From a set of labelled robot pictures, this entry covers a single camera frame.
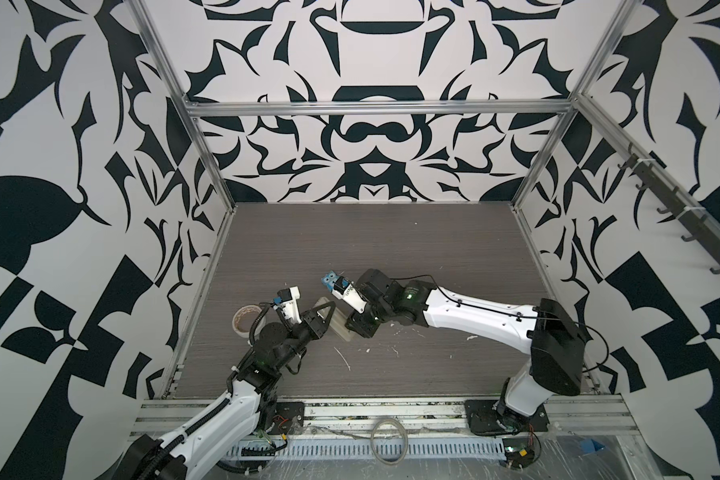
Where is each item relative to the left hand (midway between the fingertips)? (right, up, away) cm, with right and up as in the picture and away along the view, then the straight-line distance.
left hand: (335, 301), depth 77 cm
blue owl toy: (-4, +2, +22) cm, 22 cm away
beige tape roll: (-13, -1, -19) cm, 23 cm away
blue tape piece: (+58, -31, -9) cm, 66 cm away
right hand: (+4, -4, +1) cm, 6 cm away
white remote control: (+1, -6, 0) cm, 6 cm away
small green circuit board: (+43, -34, -6) cm, 56 cm away
